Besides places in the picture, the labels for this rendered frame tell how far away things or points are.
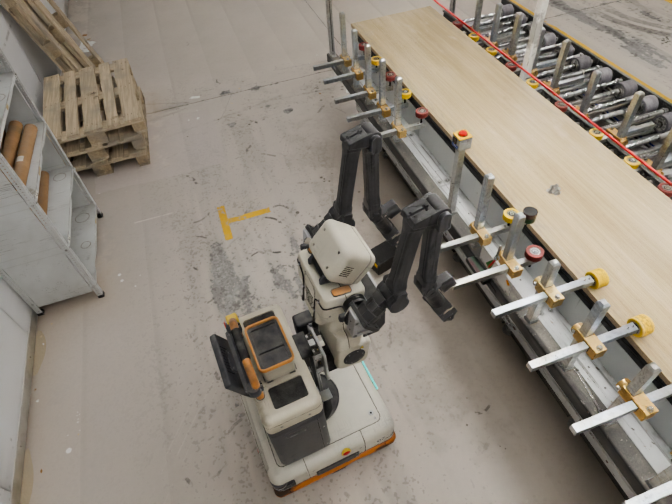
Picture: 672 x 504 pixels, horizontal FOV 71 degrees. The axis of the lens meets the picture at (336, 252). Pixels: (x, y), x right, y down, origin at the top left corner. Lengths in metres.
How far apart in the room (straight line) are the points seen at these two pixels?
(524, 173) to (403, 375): 1.32
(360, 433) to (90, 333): 1.96
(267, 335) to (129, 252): 2.10
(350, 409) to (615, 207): 1.64
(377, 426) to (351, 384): 0.25
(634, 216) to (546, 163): 0.52
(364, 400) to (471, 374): 0.73
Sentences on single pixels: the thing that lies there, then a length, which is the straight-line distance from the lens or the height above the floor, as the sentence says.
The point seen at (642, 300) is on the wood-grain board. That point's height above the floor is 0.90.
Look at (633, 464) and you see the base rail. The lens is 2.20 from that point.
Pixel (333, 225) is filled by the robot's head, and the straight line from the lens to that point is 1.70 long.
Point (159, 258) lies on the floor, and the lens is 3.78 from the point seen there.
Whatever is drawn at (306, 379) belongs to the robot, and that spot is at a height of 0.81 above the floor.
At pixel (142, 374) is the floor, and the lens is 3.23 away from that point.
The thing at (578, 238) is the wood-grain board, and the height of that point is 0.90.
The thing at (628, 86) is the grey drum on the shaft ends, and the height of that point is 0.85.
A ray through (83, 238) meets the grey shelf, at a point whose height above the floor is 0.14.
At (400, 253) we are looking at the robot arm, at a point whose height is 1.46.
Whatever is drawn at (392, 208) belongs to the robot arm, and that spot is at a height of 1.21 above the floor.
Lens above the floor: 2.60
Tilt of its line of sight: 49 degrees down
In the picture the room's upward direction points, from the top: 6 degrees counter-clockwise
